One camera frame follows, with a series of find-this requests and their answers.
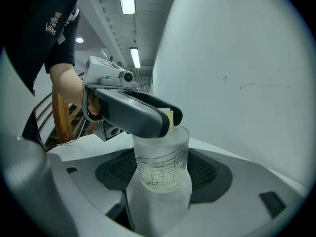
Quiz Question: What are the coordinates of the clear plastic measuring cup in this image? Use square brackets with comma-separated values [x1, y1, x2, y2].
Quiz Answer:
[132, 108, 191, 194]

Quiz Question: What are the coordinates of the person's left forearm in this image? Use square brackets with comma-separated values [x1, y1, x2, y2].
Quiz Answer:
[49, 63, 86, 108]

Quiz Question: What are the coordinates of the person's left hand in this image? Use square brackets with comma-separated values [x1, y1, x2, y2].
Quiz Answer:
[87, 92, 102, 116]

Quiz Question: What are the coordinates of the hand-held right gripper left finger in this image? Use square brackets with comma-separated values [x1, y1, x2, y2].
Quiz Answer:
[46, 147, 139, 237]

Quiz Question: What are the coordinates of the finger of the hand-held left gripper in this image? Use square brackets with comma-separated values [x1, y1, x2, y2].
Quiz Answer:
[118, 89, 183, 127]

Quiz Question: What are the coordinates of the wooden chair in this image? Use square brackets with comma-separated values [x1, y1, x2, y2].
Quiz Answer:
[34, 68, 87, 145]

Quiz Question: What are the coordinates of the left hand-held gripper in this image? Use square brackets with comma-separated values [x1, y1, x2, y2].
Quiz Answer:
[82, 55, 171, 142]

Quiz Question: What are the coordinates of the person's black t-shirt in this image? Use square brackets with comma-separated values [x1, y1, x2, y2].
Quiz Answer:
[1, 0, 81, 153]

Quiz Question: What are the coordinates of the short fluorescent ceiling light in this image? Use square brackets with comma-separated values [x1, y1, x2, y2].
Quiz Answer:
[130, 47, 141, 69]

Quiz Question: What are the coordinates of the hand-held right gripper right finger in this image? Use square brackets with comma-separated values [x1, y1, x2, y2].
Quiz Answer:
[165, 147, 312, 237]

